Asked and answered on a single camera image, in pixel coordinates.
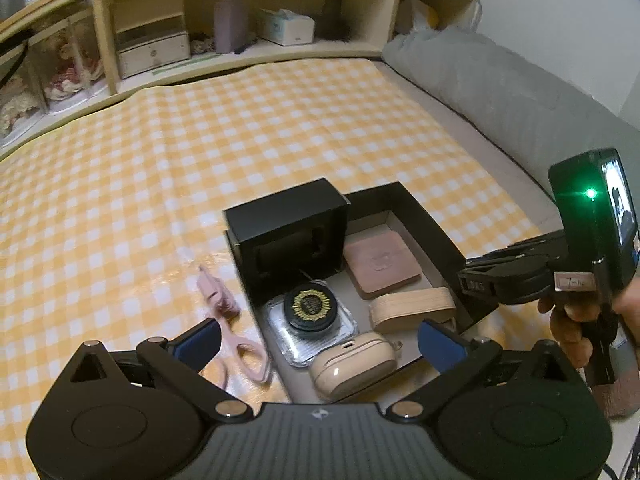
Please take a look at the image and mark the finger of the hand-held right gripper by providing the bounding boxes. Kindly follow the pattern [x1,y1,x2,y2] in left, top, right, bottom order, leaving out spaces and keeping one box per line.
[457,255,561,307]
[465,229,571,273]

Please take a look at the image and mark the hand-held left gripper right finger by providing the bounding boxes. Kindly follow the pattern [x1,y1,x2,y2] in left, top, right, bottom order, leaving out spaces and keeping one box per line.
[385,317,576,423]

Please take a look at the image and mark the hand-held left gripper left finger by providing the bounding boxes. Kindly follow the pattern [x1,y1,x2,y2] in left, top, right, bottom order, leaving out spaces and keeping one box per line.
[67,317,253,423]

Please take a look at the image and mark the beige oval wooden box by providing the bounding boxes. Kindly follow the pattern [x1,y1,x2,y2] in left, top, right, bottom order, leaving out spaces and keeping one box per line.
[369,286,457,333]

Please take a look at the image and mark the pink scissors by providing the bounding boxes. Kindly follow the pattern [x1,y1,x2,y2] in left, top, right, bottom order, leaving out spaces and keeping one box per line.
[196,265,273,386]

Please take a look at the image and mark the beige earbuds case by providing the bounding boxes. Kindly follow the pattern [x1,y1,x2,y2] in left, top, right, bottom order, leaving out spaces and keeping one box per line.
[307,331,401,402]

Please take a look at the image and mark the shallow black cardboard tray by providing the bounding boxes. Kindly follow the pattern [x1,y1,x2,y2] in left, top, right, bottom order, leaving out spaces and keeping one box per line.
[225,182,473,406]

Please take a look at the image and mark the pink square case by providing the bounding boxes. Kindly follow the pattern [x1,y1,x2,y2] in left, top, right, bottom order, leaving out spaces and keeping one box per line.
[342,231,422,301]

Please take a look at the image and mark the clear packet with round tin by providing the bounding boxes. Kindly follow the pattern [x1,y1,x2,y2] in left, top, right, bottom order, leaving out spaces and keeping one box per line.
[262,280,360,368]

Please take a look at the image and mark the person's right hand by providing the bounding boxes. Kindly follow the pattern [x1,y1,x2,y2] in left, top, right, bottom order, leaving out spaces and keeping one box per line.
[537,280,640,368]

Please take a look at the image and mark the small black open box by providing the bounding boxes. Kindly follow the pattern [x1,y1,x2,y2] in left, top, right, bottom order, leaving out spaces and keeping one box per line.
[222,177,351,308]

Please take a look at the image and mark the grey pillow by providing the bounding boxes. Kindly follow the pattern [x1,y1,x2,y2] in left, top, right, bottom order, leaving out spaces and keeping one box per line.
[382,27,640,196]

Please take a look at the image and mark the brown cloth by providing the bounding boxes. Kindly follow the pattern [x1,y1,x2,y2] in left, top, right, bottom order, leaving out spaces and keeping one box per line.
[592,370,640,418]

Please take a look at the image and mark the yellow white checked mat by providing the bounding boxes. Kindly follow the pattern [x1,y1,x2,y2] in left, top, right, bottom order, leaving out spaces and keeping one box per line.
[0,57,551,480]

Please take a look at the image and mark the white and yellow bag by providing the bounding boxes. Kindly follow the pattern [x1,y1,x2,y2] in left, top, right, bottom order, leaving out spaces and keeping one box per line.
[400,0,442,36]

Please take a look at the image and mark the small white drawer box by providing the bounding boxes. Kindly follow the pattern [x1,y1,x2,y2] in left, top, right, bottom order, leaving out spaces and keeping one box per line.
[114,15,192,80]

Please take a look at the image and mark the clear case with cream doll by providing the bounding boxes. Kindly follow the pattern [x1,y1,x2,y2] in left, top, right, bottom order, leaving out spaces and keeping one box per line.
[0,45,48,136]

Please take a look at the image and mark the clear case with pink doll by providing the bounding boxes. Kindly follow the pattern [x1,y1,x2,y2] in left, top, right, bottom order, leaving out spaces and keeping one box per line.
[27,15,108,111]

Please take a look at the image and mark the purple box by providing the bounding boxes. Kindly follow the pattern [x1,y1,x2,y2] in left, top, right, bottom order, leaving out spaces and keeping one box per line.
[214,0,249,55]

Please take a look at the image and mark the light wooden headboard shelf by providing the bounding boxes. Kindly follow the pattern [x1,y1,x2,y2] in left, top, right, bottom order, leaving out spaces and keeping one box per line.
[0,0,481,161]

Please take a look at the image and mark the white tissue box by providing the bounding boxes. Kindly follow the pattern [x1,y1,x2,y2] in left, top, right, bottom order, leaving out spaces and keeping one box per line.
[256,8,316,46]

